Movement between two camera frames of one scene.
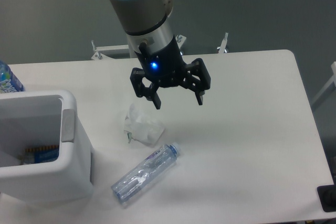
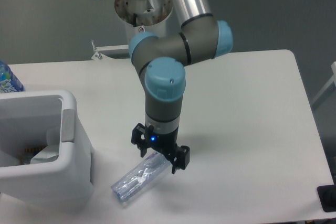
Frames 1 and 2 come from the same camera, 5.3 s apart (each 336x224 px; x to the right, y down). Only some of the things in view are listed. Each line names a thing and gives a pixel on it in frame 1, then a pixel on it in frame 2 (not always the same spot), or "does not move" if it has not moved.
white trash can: x=40 y=118 does not move
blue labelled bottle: x=9 y=82 does not move
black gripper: x=167 y=68 to x=166 y=143
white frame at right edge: x=333 y=80 does not move
